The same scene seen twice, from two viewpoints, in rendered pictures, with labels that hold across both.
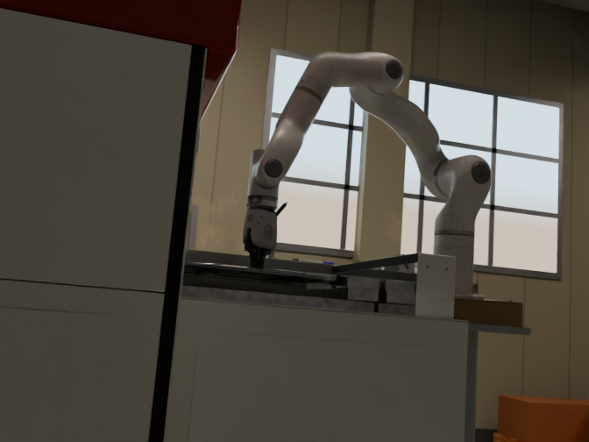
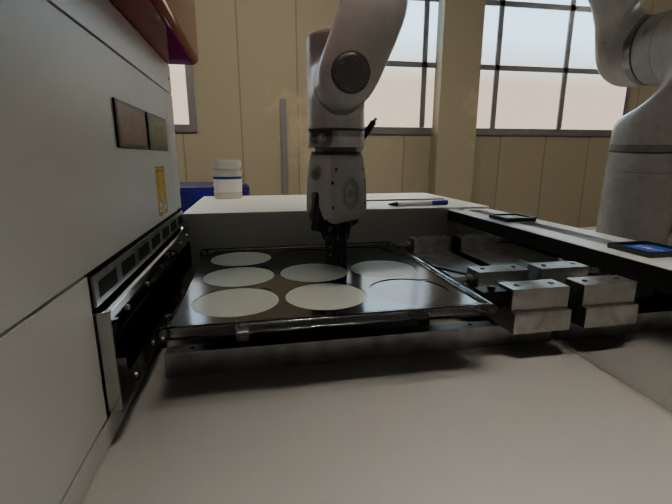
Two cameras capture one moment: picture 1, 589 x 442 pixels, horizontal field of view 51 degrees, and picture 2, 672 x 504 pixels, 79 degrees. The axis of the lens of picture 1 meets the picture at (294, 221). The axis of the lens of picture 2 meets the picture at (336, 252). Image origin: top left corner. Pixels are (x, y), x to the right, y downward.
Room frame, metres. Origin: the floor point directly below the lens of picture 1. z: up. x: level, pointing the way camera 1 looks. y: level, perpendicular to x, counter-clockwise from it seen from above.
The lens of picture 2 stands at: (1.01, 0.04, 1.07)
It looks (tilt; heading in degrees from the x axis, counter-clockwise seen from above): 13 degrees down; 5
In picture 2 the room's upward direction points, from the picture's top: straight up
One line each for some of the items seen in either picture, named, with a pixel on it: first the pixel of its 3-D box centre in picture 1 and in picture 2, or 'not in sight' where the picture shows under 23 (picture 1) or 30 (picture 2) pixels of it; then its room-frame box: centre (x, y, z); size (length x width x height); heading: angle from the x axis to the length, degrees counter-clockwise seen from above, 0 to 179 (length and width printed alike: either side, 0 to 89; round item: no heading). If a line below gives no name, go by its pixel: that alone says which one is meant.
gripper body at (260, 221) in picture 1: (259, 227); (336, 183); (1.64, 0.09, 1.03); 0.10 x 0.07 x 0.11; 148
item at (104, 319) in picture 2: not in sight; (162, 286); (1.53, 0.32, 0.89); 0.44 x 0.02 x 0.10; 16
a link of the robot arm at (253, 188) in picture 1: (265, 174); (336, 82); (1.64, 0.09, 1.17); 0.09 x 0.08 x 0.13; 14
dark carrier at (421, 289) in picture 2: (243, 274); (313, 273); (1.60, 0.12, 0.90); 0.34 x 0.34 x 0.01; 16
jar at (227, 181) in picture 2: not in sight; (227, 179); (2.04, 0.40, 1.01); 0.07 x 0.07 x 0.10
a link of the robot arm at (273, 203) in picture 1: (261, 203); (335, 141); (1.64, 0.09, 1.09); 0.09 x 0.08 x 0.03; 148
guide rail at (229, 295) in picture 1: (275, 300); (374, 343); (1.50, 0.03, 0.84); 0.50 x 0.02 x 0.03; 106
